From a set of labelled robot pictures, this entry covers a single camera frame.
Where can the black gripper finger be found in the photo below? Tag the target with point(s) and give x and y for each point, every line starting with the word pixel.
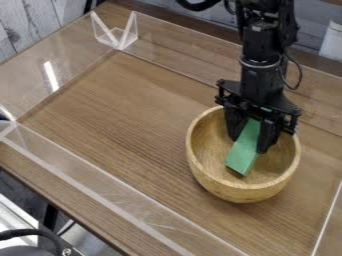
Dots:
pixel 269 134
pixel 236 120

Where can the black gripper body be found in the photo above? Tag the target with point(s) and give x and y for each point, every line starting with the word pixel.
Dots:
pixel 258 93

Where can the green rectangular block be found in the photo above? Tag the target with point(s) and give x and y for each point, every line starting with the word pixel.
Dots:
pixel 242 154

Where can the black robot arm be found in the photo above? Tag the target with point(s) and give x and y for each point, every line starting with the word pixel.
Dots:
pixel 268 29

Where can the light wooden bowl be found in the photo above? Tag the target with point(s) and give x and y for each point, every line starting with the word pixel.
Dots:
pixel 208 146

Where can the white cylinder container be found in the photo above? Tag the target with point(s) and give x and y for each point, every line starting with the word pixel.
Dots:
pixel 332 43

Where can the black table leg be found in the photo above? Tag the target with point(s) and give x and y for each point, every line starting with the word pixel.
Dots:
pixel 50 219

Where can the clear acrylic tray wall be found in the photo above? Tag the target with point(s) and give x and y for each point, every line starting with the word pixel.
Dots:
pixel 99 100

